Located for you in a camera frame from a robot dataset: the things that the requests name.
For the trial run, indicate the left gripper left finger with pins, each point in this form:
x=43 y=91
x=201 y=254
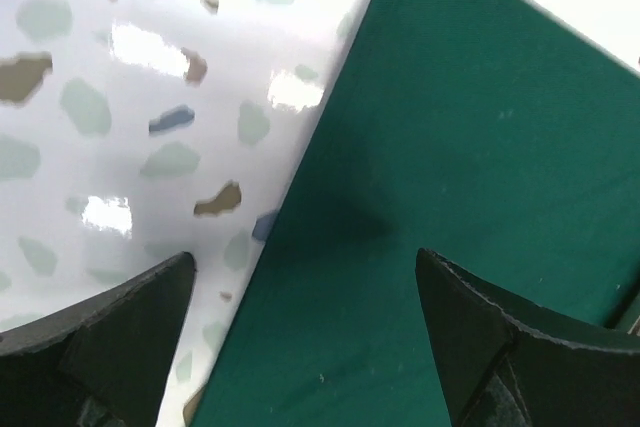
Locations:
x=103 y=361

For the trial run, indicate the green surgical cloth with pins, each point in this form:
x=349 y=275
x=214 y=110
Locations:
x=480 y=129

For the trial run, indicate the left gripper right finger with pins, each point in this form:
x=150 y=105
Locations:
x=503 y=360

